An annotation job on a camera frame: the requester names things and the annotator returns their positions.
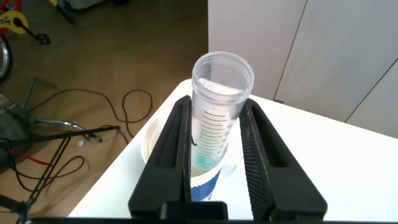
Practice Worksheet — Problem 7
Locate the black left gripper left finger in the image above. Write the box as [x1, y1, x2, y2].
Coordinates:
[127, 95, 193, 218]

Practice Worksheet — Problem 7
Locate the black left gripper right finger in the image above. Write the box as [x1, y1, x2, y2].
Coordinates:
[238, 98, 328, 222]

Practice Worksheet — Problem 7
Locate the blue pigment test tube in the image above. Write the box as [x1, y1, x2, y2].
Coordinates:
[190, 51, 255, 171]

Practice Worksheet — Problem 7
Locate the white blue paper cup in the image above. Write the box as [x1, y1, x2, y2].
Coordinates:
[140, 118, 237, 202]

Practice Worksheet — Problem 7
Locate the grey metal stand leg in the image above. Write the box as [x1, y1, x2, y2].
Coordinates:
[23, 77, 103, 143]

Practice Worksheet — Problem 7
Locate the white folding partition screen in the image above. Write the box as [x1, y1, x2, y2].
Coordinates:
[207, 0, 398, 139]

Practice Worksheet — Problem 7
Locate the white mobile machine base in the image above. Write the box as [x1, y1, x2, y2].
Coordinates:
[57, 0, 106, 10]

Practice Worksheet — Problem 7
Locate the yellow black tool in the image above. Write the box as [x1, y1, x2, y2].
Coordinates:
[0, 10, 51, 45]

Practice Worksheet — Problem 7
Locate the black floor cable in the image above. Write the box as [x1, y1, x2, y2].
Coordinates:
[27, 88, 153, 138]

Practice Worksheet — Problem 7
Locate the black metal rod frame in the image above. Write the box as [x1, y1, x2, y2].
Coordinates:
[0, 125, 121, 224]

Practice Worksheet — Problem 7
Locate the red floor cable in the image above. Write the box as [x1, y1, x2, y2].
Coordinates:
[9, 148, 50, 166]

